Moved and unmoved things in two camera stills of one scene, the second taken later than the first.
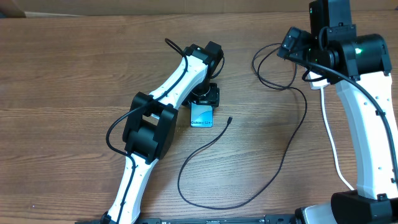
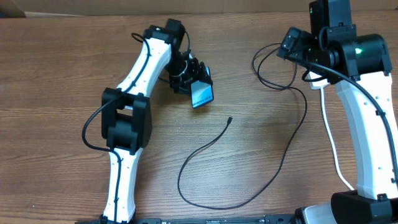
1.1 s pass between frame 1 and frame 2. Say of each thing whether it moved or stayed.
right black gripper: stayed
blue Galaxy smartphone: moved
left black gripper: moved
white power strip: stayed
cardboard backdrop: stayed
